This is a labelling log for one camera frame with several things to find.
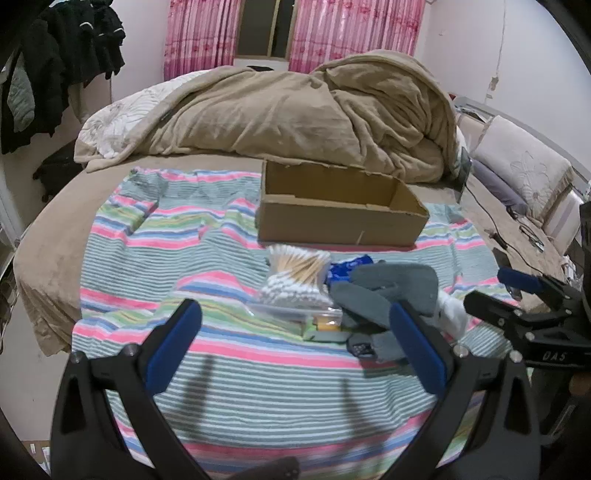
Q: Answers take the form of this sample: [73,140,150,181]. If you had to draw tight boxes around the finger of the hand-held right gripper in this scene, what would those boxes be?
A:
[497,265,573,301]
[463,291,536,337]

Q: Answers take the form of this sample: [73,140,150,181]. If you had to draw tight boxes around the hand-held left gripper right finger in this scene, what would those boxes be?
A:
[389,300,543,480]

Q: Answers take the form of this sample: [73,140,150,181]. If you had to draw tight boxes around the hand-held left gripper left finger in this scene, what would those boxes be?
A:
[51,298,208,480]

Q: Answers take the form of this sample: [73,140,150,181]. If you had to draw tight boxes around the grey sock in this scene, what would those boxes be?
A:
[348,262,439,324]
[369,330,414,365]

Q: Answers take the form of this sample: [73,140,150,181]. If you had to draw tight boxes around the white sock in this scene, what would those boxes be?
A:
[434,291,469,337]

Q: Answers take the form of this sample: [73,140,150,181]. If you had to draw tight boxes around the blue-grey sock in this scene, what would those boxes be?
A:
[330,281,393,330]

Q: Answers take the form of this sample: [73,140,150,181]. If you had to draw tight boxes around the translucent zip bag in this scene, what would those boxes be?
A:
[302,309,345,343]

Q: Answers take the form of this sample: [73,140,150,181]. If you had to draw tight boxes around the blue packet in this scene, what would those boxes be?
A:
[325,254,375,284]

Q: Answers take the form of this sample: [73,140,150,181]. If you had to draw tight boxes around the bag of cotton swabs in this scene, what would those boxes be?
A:
[252,244,345,324]

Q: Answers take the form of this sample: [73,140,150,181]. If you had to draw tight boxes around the brown cardboard box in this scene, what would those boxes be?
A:
[255,159,431,252]

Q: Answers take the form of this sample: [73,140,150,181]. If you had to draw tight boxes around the small dark patterned item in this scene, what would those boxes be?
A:
[347,338,376,360]

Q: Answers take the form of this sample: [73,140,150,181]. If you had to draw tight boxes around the striped blanket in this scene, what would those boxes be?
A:
[71,166,518,480]

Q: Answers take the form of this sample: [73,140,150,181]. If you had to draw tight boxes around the grey pillow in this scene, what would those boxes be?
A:
[471,159,527,206]

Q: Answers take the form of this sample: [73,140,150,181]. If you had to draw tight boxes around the white embroidered pillow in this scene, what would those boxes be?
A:
[475,115,575,217]

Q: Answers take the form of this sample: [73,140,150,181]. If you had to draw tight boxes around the black tablet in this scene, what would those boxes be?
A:
[457,152,474,190]

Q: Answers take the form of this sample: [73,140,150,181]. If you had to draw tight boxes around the padded bed headboard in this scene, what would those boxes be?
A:
[455,95,591,259]

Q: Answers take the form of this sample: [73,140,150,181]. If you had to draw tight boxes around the bed with beige sheet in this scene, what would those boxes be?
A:
[11,152,568,361]

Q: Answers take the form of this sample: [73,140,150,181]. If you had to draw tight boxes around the black bag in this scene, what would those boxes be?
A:
[32,148,86,201]

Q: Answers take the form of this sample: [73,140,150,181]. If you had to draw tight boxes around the white floral quilt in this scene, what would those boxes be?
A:
[76,71,213,160]

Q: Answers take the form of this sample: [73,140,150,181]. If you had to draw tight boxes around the beige fleece blanket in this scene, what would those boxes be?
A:
[74,48,462,183]

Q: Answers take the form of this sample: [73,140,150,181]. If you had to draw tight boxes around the grey quilted garment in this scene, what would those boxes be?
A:
[9,55,37,132]

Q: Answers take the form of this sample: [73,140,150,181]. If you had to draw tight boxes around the pink curtain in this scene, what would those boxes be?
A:
[288,0,426,75]
[164,0,241,79]

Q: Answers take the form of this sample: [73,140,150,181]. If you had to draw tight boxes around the black hanging clothes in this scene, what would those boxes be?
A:
[0,0,126,155]

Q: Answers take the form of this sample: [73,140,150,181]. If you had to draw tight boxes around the dark window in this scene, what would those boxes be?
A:
[233,0,298,58]

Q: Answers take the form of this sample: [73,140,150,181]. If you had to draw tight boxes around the black charging cable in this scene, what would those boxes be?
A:
[462,182,513,252]

